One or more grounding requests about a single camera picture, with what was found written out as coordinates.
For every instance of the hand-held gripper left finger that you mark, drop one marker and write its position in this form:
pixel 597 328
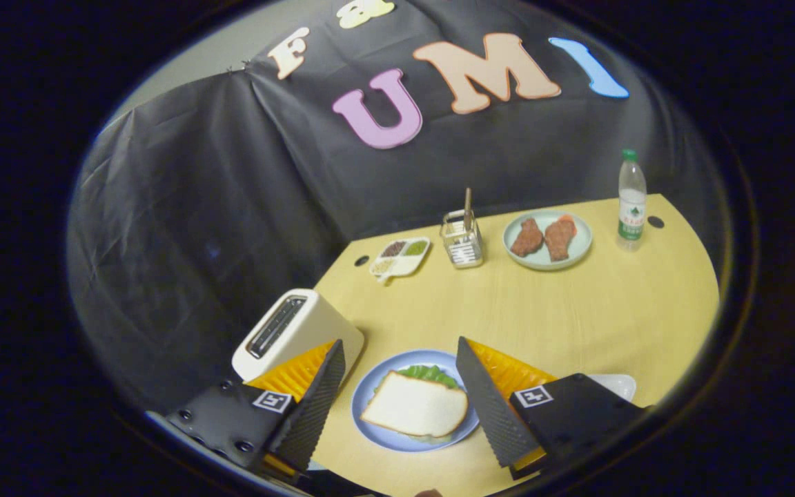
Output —
pixel 308 414

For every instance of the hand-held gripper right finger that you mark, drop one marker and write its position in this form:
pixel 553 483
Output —
pixel 491 407

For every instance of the green lettuce leaf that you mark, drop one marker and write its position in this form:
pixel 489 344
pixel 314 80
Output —
pixel 428 375

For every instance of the plain toast bread slice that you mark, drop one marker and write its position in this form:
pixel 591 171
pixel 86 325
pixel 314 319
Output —
pixel 415 407

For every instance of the blue round plate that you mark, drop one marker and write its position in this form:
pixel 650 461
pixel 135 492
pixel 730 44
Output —
pixel 370 386

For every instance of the white toaster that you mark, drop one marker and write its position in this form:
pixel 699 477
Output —
pixel 321 328

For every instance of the white square plate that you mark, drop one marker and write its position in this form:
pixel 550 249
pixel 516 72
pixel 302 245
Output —
pixel 618 385

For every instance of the pale green plate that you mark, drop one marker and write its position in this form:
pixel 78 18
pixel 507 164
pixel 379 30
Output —
pixel 542 264

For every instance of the white divided bean dish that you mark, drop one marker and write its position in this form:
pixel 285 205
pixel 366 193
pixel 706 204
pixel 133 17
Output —
pixel 401 262

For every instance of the brown meat patty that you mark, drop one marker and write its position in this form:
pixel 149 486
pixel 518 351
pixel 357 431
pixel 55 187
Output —
pixel 526 238
pixel 560 238

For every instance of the wooden utensil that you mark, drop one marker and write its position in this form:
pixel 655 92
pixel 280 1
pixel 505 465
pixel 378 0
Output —
pixel 467 203

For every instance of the black backdrop cloth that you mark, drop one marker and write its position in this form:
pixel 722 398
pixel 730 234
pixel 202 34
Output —
pixel 232 207

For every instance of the clear water bottle green cap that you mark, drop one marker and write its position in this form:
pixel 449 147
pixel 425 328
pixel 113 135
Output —
pixel 631 207

